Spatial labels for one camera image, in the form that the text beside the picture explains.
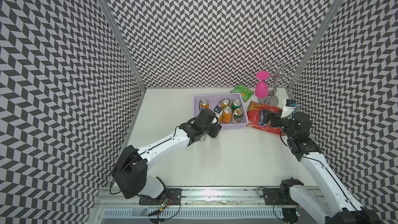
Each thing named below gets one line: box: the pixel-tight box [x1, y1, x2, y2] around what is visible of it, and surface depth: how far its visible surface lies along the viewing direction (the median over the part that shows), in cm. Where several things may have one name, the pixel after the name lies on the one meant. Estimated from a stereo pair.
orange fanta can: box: [200, 99, 210, 110], surface depth 98 cm
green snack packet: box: [230, 84, 255, 103], surface depth 114 cm
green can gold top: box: [233, 107, 244, 122], surface depth 93 cm
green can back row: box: [231, 99, 243, 112], surface depth 98 cm
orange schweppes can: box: [222, 105, 233, 124], surface depth 95 cm
